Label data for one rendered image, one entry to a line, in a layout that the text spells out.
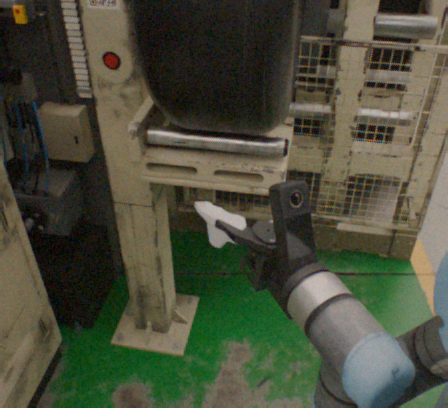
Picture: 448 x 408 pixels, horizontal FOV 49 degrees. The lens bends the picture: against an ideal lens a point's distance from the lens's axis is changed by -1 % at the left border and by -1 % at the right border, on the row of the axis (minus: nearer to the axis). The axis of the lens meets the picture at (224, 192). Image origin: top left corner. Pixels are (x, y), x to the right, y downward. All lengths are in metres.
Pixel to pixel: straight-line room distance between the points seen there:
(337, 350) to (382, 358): 0.05
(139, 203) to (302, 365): 0.82
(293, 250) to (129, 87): 0.74
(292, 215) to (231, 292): 1.41
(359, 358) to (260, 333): 1.35
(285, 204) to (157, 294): 1.14
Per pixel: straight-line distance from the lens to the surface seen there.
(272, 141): 1.15
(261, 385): 1.77
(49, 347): 1.76
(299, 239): 0.62
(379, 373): 0.55
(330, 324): 0.57
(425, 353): 0.66
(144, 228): 1.50
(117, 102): 1.27
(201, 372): 1.79
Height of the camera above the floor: 1.52
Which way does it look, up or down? 38 degrees down
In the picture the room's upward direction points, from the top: straight up
